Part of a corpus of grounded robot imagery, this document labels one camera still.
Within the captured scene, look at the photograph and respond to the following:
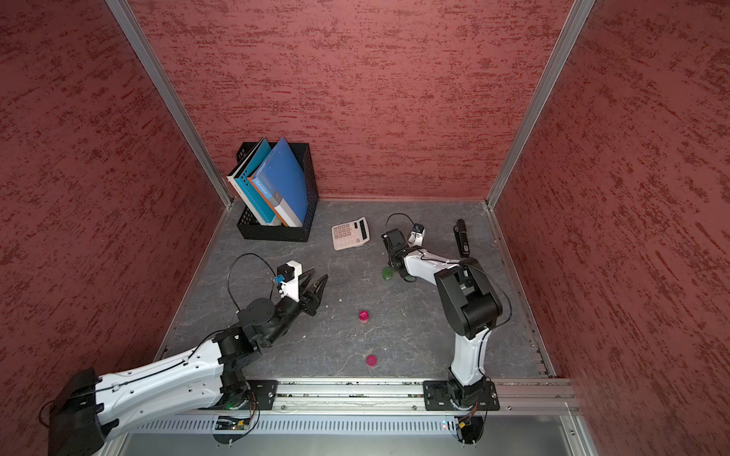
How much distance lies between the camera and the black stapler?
1045 mm

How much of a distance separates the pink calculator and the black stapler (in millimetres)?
357

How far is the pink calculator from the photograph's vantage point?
1055 mm
